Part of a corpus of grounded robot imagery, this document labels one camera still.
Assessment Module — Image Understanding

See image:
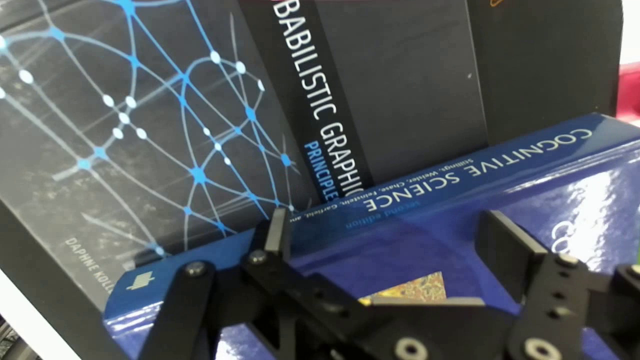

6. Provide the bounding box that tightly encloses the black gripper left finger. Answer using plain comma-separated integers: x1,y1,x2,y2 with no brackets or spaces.
135,205,347,360

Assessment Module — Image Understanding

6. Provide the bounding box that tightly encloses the dark network-print book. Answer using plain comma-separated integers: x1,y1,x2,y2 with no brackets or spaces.
0,0,491,316

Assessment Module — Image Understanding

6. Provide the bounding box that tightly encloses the blue hardcover book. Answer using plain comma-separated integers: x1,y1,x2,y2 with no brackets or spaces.
101,112,640,360

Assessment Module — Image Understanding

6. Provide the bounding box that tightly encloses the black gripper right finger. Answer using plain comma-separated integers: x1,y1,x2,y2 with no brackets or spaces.
477,207,640,360

